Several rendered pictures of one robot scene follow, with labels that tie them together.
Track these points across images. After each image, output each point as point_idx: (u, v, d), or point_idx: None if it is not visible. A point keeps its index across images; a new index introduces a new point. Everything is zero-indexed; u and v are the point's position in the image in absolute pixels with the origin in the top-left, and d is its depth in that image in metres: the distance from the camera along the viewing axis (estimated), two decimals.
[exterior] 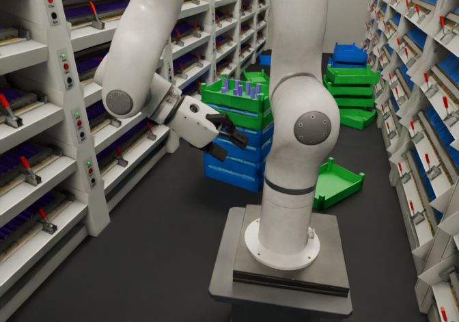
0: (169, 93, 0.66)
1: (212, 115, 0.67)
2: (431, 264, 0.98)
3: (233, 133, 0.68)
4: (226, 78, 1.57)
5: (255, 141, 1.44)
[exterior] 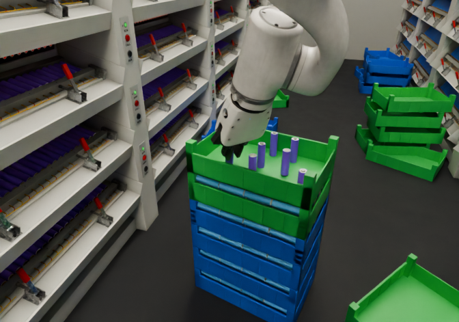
0: (236, 91, 0.58)
1: (219, 132, 0.66)
2: None
3: None
4: None
5: (292, 256, 0.74)
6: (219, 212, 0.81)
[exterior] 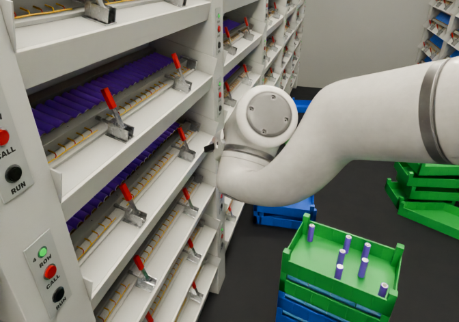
0: (226, 137, 0.55)
1: (212, 148, 0.65)
2: None
3: None
4: (312, 225, 1.05)
5: None
6: (305, 303, 1.00)
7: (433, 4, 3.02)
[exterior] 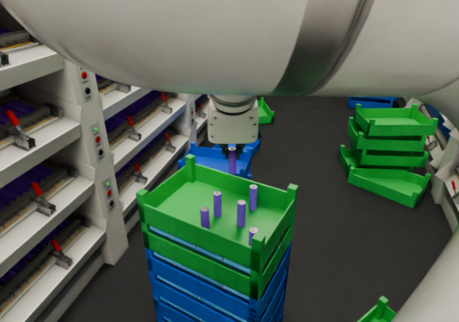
0: None
1: (207, 128, 0.68)
2: None
3: None
4: None
5: (246, 314, 0.70)
6: (175, 263, 0.77)
7: None
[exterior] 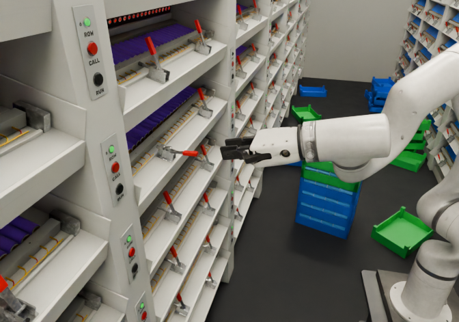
0: (314, 150, 0.64)
1: (260, 158, 0.67)
2: None
3: (237, 152, 0.71)
4: (142, 139, 0.80)
5: (350, 200, 1.73)
6: (315, 182, 1.80)
7: (410, 10, 3.82)
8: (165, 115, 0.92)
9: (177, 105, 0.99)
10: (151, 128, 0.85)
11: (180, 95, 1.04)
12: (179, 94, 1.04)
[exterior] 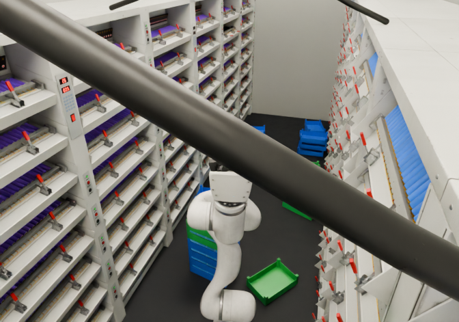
0: (244, 203, 0.85)
1: None
2: None
3: None
4: None
5: None
6: (198, 243, 2.23)
7: (339, 59, 4.25)
8: (20, 236, 1.35)
9: (35, 223, 1.42)
10: (2, 251, 1.28)
11: (42, 212, 1.48)
12: (42, 211, 1.48)
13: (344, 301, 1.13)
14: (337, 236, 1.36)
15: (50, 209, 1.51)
